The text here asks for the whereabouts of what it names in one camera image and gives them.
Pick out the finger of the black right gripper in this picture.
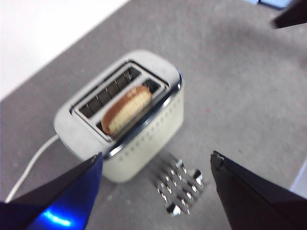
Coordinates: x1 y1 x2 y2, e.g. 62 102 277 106
272 0 307 30

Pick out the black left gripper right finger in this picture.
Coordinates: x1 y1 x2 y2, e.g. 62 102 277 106
210 150 307 230

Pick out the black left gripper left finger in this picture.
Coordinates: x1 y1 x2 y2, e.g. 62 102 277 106
0 151 104 230

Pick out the brown-crusted bread slice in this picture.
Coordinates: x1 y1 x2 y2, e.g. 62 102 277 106
101 85 153 138

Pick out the steel toast rack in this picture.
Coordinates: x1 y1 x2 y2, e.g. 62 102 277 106
153 153 205 217

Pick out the cream two-slot toaster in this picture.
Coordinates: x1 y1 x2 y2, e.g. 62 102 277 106
53 49 186 184

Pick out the white power cable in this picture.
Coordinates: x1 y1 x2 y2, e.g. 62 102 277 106
4 134 61 204

